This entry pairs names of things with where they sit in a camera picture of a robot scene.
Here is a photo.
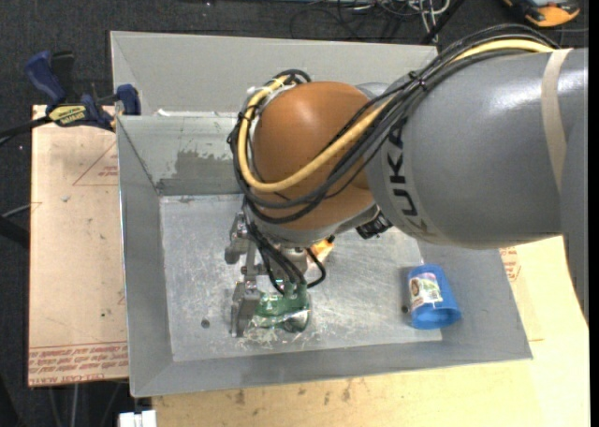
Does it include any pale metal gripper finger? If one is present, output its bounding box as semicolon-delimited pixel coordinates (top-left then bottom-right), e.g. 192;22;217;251
245;280;260;319
229;284;248;339

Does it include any grey metal bin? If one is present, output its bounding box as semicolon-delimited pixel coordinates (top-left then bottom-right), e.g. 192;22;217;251
110;30;533;399

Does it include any blue cup with label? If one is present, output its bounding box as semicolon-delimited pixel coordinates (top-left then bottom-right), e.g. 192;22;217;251
403;263;462;331

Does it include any black cylinder on white bracket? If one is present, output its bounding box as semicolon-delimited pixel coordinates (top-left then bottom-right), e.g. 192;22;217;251
355;211;394;242

